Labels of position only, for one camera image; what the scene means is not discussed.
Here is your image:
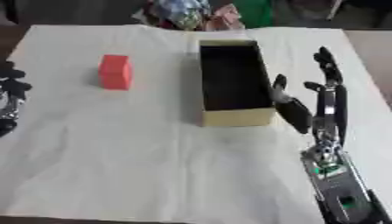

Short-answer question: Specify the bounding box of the colourful crumpled bag pile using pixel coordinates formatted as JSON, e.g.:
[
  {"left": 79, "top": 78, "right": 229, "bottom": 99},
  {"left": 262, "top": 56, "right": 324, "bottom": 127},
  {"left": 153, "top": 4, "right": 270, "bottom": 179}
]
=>
[{"left": 133, "top": 0, "right": 247, "bottom": 32}]

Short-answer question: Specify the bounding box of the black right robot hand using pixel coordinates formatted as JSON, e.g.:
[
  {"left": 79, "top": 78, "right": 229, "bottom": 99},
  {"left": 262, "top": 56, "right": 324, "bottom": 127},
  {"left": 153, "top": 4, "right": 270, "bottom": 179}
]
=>
[{"left": 270, "top": 45, "right": 351, "bottom": 147}]

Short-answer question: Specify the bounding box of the red rectangular block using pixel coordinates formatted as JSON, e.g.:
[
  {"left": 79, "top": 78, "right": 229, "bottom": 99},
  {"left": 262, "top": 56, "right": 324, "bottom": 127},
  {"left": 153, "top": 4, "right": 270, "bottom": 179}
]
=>
[{"left": 96, "top": 54, "right": 135, "bottom": 91}]

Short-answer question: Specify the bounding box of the tan cardboard box black inside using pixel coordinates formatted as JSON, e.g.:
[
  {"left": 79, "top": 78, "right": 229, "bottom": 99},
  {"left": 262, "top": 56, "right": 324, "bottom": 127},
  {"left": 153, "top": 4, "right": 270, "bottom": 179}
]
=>
[{"left": 197, "top": 39, "right": 277, "bottom": 128}]

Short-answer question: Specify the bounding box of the green object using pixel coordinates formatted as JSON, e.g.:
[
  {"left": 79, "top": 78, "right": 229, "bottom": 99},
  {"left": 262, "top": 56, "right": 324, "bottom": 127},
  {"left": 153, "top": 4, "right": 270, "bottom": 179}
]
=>
[{"left": 231, "top": 0, "right": 276, "bottom": 30}]

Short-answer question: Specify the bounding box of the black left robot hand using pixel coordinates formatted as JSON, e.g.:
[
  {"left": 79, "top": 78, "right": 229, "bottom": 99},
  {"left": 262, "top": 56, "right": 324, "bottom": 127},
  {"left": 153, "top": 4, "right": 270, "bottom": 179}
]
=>
[{"left": 0, "top": 60, "right": 34, "bottom": 138}]

